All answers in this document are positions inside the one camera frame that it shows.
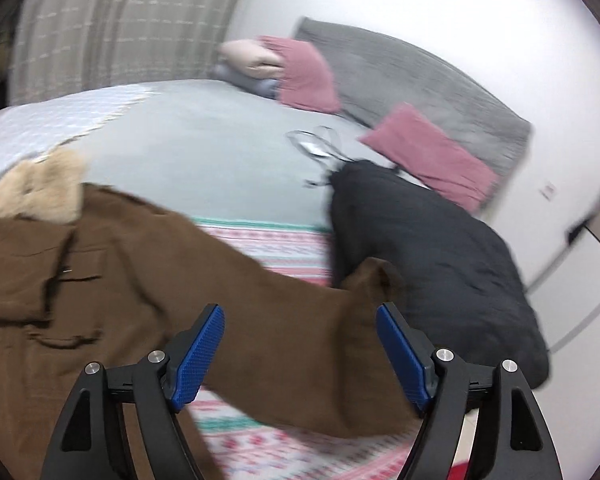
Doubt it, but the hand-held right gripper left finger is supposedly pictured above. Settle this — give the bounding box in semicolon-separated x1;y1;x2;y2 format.
40;303;227;480

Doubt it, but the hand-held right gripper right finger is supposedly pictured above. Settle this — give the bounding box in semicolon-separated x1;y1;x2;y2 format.
375;302;563;480

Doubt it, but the black padded jacket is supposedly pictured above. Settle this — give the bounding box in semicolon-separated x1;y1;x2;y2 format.
325;160;551;391

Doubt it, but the brown coat with fur collar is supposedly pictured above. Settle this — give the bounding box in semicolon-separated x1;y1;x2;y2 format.
0;146;431;480

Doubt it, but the pink and teal striped blanket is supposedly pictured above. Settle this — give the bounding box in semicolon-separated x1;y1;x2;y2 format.
187;216;431;480

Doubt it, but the pink pillow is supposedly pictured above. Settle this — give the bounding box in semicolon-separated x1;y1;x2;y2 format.
257;36;342;113
358;102;501;213

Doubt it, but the white wardrobe with black lines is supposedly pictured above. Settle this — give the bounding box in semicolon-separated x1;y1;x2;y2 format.
527;190;600;391

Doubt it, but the bed with grey sheet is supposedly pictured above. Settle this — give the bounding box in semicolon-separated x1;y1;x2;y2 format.
0;79;431;233

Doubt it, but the grey padded headboard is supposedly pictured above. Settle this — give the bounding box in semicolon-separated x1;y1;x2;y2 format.
294;16;533;178

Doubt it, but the folded blue-grey blanket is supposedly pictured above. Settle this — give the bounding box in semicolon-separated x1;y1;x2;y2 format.
211;62;281;98

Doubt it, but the light blue patterned blanket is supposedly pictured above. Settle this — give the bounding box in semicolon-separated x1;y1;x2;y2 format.
0;84;153;196

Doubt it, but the folded beige quilt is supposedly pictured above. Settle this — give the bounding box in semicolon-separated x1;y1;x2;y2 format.
219;39;286;81

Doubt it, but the grey patterned curtain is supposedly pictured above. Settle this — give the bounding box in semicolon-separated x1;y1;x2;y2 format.
7;0;256;106

